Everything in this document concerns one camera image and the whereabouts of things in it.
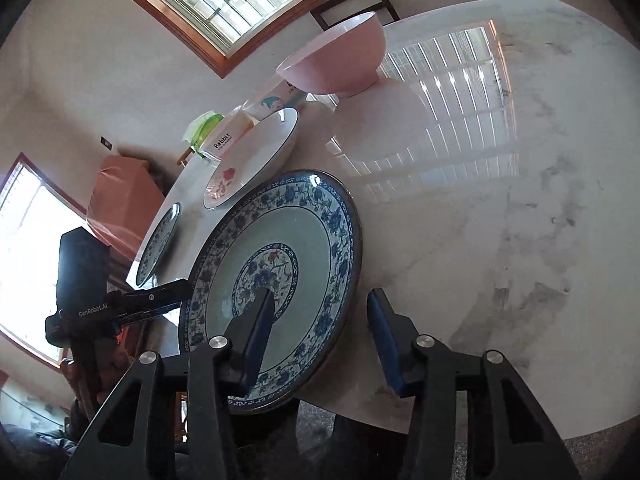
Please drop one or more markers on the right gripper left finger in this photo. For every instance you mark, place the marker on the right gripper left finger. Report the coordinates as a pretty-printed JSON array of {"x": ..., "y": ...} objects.
[{"x": 248, "y": 336}]

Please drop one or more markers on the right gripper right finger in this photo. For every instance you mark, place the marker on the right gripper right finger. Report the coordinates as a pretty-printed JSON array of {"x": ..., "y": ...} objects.
[{"x": 399, "y": 345}]

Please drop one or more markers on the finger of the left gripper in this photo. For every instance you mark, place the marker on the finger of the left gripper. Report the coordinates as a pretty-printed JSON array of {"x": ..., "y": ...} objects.
[{"x": 151, "y": 303}]

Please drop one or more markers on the white plate pink flowers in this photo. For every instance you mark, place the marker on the white plate pink flowers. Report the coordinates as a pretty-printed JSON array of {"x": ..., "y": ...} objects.
[{"x": 256, "y": 157}]

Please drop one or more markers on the white rabbit bowl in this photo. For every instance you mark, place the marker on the white rabbit bowl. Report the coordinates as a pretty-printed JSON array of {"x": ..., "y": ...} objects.
[{"x": 226, "y": 134}]

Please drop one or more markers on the white bowl blue cartoon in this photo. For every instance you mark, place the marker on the white bowl blue cartoon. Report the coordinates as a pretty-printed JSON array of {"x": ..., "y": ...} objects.
[{"x": 275, "y": 94}]

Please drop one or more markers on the pink bowl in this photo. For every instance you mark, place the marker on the pink bowl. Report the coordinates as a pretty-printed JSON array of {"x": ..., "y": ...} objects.
[{"x": 343, "y": 60}]

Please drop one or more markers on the small blue floral plate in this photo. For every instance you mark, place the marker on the small blue floral plate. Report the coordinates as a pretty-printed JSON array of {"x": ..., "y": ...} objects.
[{"x": 157, "y": 244}]

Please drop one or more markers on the pink cloth covered furniture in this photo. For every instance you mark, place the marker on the pink cloth covered furniture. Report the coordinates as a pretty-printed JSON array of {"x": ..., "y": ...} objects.
[{"x": 123, "y": 204}]

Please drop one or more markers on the light wooden chair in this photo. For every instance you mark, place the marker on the light wooden chair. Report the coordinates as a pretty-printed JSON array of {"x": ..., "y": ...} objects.
[{"x": 184, "y": 158}]

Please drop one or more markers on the green tissue pack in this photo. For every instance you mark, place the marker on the green tissue pack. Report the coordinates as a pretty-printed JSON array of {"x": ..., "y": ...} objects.
[{"x": 198, "y": 130}]

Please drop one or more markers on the wall switch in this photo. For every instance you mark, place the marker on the wall switch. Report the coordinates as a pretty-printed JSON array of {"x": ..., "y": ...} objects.
[{"x": 106, "y": 143}]

